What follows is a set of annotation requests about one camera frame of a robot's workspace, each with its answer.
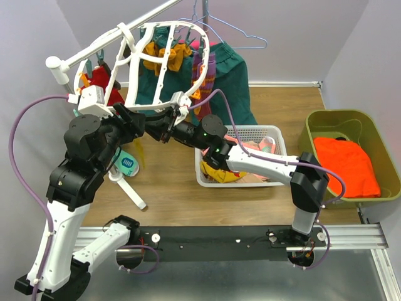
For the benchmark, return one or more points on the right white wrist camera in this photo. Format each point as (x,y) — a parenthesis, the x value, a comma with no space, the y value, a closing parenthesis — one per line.
(180,102)

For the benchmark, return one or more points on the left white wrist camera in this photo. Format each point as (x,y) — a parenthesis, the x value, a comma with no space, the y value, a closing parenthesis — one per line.
(91,101)

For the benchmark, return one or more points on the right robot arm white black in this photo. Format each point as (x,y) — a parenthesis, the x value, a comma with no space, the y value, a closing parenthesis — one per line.
(305,177)

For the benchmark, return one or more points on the pink garment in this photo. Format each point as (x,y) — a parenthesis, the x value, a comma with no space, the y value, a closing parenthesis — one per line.
(196,44)

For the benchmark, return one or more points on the purple striped hanging sock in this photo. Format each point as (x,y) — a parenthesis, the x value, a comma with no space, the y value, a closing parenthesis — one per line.
(203,81)

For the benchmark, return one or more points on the orange cloth in bin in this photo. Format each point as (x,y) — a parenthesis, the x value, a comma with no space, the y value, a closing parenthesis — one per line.
(350,162)

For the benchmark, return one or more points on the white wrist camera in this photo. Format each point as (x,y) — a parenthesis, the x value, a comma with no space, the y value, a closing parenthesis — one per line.
(180,102)
(91,101)

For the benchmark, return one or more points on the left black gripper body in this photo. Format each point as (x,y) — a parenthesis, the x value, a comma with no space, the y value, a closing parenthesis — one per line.
(115,128)

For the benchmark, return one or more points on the green trousers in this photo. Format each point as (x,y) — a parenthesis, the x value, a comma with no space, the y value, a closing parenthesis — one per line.
(227,72)

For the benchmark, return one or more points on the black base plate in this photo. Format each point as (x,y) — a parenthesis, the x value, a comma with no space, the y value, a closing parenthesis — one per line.
(228,243)

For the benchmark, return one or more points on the white drying rack pole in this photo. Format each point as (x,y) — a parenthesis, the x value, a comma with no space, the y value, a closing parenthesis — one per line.
(135,36)

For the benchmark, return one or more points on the mustard yellow sock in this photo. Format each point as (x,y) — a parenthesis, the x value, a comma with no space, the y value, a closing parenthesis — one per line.
(140,151)

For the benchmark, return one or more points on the dark brown hanging sock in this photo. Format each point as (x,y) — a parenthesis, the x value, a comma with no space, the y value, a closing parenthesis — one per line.
(107,75)

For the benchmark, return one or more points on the white laundry basket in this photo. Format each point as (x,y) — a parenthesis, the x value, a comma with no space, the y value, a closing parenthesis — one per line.
(255,133)

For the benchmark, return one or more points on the white round clip hanger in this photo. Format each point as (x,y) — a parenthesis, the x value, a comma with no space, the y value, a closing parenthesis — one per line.
(131,52)

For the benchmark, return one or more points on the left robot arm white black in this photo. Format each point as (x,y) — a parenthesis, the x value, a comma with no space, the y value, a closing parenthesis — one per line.
(58,272)

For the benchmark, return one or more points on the red hanging garment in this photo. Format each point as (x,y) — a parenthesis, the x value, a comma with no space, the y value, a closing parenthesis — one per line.
(96,79)

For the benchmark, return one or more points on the vertical metal pole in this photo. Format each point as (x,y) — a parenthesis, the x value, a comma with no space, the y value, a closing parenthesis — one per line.
(205,19)

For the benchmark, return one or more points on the pink socks in basket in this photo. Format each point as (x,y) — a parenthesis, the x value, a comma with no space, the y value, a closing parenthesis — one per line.
(268,145)

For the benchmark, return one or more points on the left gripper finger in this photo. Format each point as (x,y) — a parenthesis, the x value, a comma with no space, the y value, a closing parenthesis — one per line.
(123,112)
(136,126)

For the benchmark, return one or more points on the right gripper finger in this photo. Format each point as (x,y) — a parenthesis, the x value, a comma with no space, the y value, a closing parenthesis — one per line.
(157,130)
(167,116)

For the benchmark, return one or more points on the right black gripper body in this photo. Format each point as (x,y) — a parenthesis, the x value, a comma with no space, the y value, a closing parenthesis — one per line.
(185,132)

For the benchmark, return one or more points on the aluminium rail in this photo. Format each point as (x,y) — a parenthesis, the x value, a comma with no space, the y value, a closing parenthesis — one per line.
(342,237)

